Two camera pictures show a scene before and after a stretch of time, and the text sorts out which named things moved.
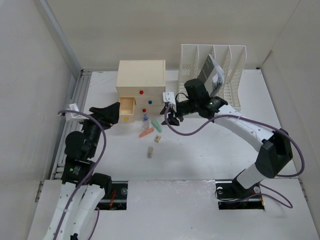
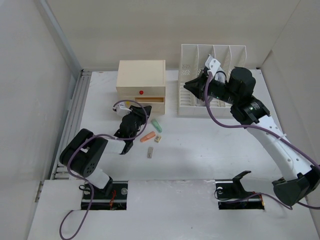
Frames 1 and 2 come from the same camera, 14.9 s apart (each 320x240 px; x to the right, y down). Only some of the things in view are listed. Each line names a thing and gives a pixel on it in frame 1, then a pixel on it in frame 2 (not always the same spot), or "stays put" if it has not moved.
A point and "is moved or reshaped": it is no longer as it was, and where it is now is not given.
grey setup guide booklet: x=206 y=74 is moved or reshaped
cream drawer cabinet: x=140 y=85 stays put
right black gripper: x=172 y=120 -> x=197 y=86
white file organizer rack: x=230 y=58 stays put
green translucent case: x=156 y=125 stays put
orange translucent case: x=147 y=131 -> x=151 y=135
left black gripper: x=110 y=113 -> x=139 y=112
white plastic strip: x=149 y=154 stays put
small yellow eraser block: x=157 y=138 stays put
